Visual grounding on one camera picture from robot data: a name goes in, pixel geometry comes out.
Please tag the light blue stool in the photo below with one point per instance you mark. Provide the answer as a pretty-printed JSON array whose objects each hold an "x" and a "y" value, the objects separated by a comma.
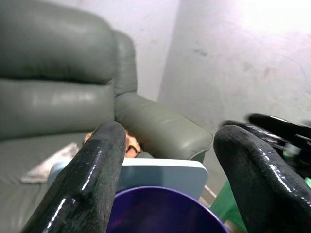
[{"x": 165, "y": 174}]

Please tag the beige crumpled cloth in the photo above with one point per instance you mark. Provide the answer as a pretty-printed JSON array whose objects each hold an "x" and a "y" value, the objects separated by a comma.
[{"x": 132, "y": 145}]

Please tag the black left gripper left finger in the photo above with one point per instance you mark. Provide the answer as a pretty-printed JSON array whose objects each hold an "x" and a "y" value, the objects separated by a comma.
[{"x": 85, "y": 182}]

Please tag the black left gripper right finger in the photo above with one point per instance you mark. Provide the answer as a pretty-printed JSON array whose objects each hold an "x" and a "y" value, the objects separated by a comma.
[{"x": 262, "y": 189}]

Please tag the purple plastic rubbish bin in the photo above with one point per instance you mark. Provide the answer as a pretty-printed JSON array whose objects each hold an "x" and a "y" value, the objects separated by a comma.
[{"x": 158, "y": 213}]

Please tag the grey-green leather sofa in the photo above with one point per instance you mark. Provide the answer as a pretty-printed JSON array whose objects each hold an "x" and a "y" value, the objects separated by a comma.
[{"x": 60, "y": 60}]

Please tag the white grey folded paper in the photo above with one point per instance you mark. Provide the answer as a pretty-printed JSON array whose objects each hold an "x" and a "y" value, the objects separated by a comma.
[{"x": 48, "y": 167}]

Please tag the green perforated plastic stool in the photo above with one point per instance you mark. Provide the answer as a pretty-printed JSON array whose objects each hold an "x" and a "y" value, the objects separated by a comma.
[{"x": 226, "y": 206}]

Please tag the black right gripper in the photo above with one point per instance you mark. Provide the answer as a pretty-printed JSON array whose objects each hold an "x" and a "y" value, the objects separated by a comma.
[{"x": 301, "y": 150}]

